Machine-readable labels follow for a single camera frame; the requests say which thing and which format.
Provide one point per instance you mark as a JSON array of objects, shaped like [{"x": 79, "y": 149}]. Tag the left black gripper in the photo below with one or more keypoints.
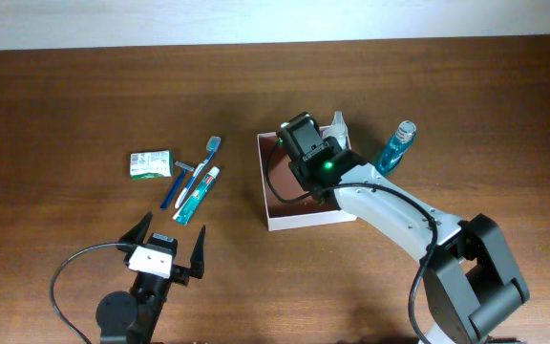
[{"x": 180, "y": 274}]

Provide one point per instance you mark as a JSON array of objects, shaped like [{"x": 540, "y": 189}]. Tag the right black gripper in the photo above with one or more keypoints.
[{"x": 335, "y": 143}]

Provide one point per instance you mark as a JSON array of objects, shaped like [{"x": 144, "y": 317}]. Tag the purple hand soap pump bottle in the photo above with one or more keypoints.
[{"x": 337, "y": 130}]

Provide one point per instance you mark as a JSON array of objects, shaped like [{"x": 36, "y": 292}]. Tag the teal toothpaste tube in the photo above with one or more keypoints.
[{"x": 185, "y": 213}]

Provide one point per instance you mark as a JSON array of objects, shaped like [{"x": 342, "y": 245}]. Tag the blue mouthwash bottle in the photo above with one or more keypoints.
[{"x": 398, "y": 144}]

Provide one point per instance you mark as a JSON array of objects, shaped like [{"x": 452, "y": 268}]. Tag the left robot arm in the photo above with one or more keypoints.
[{"x": 131, "y": 316}]

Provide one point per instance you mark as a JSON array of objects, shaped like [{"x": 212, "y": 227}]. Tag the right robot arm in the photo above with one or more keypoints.
[{"x": 468, "y": 281}]

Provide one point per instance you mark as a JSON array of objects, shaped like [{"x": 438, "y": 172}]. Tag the white open cardboard box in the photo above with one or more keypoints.
[{"x": 306, "y": 212}]

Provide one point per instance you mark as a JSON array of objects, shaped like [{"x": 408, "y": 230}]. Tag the blue white toothbrush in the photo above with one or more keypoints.
[{"x": 212, "y": 147}]

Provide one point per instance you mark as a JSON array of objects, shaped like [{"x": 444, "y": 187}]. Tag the blue disposable razor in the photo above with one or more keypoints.
[{"x": 184, "y": 170}]

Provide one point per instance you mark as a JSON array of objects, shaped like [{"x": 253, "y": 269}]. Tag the green white soap box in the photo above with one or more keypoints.
[{"x": 150, "y": 165}]

